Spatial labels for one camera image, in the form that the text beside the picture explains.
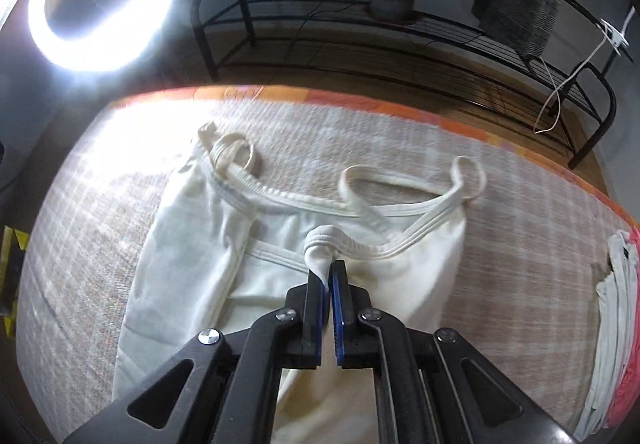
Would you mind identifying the white folded cloth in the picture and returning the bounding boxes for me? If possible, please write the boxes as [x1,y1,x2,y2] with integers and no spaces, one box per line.
[572,230,632,442]

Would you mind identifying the checked woven blanket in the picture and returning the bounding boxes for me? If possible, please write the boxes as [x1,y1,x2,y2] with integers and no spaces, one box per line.
[14,96,621,444]

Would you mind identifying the black metal rack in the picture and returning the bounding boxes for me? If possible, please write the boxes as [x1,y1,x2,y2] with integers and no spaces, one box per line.
[190,0,617,169]

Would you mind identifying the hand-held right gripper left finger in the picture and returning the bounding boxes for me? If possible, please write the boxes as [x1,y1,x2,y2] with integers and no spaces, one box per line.
[63,269,329,444]

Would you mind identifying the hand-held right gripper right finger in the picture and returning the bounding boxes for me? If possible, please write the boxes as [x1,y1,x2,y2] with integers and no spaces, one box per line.
[330,260,576,444]

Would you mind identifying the yellow black striped object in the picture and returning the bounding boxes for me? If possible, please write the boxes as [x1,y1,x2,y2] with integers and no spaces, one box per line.
[0,225,32,340]

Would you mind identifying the white tank top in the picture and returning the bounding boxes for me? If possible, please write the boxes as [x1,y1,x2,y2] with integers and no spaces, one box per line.
[111,121,487,444]

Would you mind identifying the white cable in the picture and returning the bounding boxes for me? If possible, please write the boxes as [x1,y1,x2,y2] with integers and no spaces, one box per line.
[533,6,638,135]

